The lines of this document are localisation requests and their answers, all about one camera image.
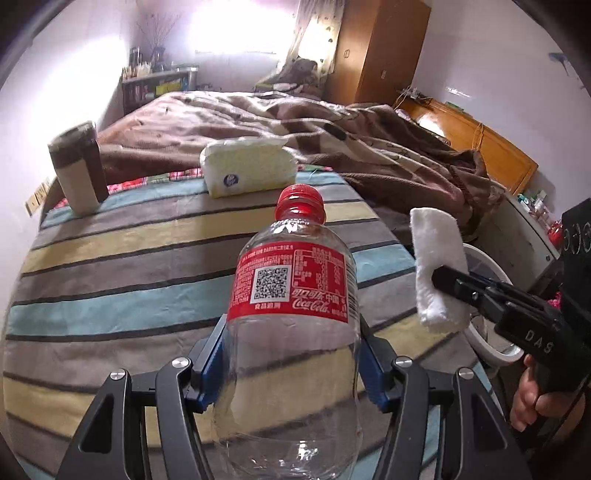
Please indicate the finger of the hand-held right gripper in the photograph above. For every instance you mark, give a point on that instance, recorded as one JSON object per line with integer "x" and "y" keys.
{"x": 503, "y": 290}
{"x": 461, "y": 288}

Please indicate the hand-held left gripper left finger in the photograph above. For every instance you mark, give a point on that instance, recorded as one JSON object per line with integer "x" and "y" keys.
{"x": 212, "y": 369}

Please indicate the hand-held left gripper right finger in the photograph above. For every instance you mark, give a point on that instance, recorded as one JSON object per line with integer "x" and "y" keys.
{"x": 376, "y": 374}

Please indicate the white paper towel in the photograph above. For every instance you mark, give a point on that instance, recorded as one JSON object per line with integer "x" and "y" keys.
{"x": 434, "y": 240}

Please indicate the white trash bin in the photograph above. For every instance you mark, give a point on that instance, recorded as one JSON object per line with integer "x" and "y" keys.
{"x": 496, "y": 356}

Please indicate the clear red-capped plastic bottle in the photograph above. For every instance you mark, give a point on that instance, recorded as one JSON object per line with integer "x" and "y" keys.
{"x": 286, "y": 286}

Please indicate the person's right hand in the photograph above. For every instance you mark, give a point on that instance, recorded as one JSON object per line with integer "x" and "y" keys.
{"x": 521, "y": 401}

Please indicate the white nightstand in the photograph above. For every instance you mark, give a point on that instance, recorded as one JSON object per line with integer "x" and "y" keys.
{"x": 517, "y": 235}

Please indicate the group of small toiletry bottles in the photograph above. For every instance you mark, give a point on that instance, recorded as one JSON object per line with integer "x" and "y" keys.
{"x": 535, "y": 205}

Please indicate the striped bed sheet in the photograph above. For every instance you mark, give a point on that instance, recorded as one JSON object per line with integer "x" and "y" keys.
{"x": 115, "y": 277}

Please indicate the wooden headboard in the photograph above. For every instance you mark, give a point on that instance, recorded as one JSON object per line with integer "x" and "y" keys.
{"x": 485, "y": 143}

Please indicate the red floral bed sheet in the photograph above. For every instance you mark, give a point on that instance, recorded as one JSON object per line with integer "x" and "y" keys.
{"x": 138, "y": 182}

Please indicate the white tissue pack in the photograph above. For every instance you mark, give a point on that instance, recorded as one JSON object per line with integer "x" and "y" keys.
{"x": 249, "y": 161}

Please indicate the brown patterned blanket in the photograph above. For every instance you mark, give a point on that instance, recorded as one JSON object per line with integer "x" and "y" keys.
{"x": 323, "y": 129}

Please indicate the brown and white tumbler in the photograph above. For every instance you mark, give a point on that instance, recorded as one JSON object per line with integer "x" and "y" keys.
{"x": 78, "y": 184}

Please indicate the wooden wardrobe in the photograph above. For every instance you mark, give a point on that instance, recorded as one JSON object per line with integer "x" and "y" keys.
{"x": 378, "y": 50}

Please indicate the brown teddy bear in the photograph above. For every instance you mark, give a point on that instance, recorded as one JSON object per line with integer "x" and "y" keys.
{"x": 302, "y": 69}

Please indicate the cluttered shelf unit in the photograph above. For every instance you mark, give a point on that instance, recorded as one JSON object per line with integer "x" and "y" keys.
{"x": 157, "y": 87}

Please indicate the dotted curtain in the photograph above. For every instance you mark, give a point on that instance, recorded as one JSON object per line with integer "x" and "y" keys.
{"x": 318, "y": 23}

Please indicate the dried branches in vase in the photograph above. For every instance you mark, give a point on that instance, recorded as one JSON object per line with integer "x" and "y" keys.
{"x": 159, "y": 41}

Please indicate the bright window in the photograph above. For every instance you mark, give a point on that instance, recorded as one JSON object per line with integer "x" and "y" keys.
{"x": 240, "y": 27}

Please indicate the blue wall hook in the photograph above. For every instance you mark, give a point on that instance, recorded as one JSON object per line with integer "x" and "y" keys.
{"x": 558, "y": 57}

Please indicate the wall socket panel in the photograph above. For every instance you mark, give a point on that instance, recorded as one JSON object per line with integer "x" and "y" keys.
{"x": 34, "y": 201}

